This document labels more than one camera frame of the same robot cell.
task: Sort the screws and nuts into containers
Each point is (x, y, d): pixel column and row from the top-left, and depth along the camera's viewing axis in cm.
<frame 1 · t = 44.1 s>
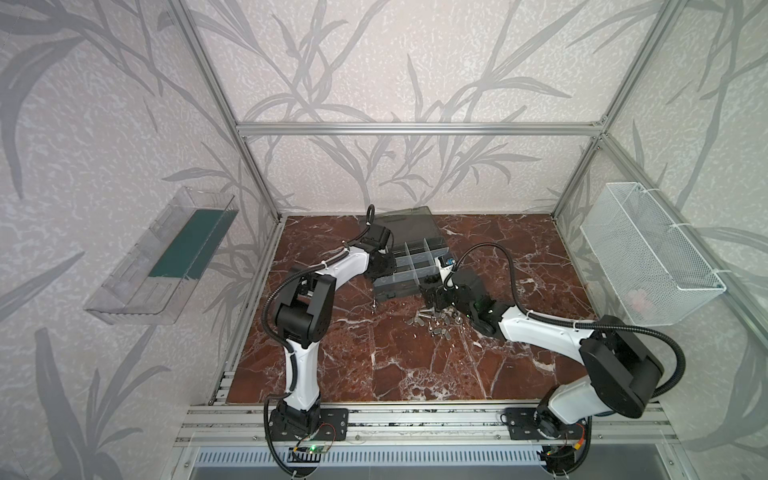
left hand: (396, 260, 99), fingers closed
right hand: (433, 272, 88), fingers open
grey compartment organizer box: (418, 243, 108), point 5 cm above the table

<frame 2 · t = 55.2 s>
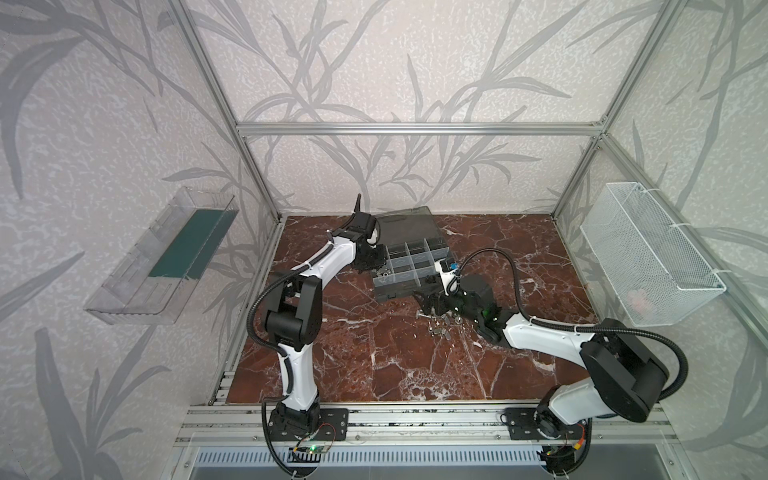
left hand: (387, 253, 96), fingers closed
right hand: (425, 277, 85), fingers open
the named things where they were.

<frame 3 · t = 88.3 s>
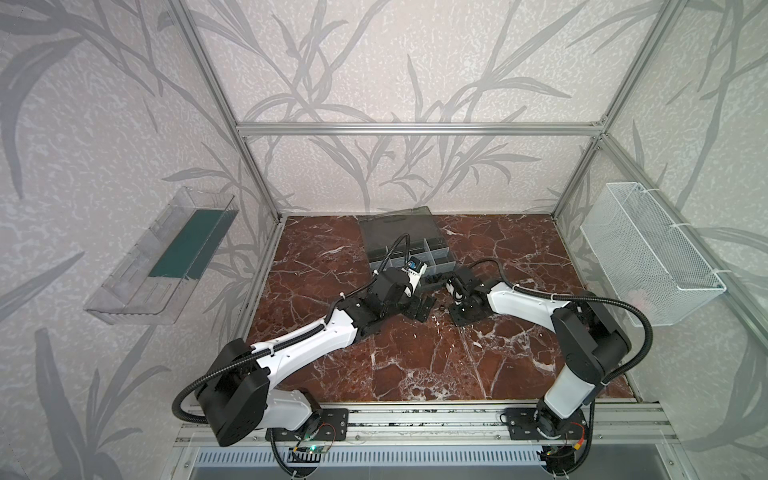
left hand: (426, 284, 80), fingers open
right hand: (456, 308, 94), fingers open
the named things where they were.

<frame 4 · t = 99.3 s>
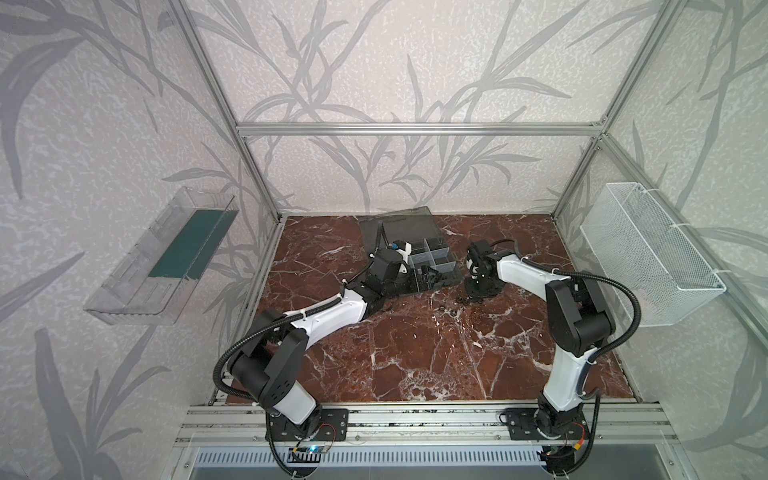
left hand: (433, 269, 84), fingers open
right hand: (475, 285, 98), fingers open
the named things where they were.

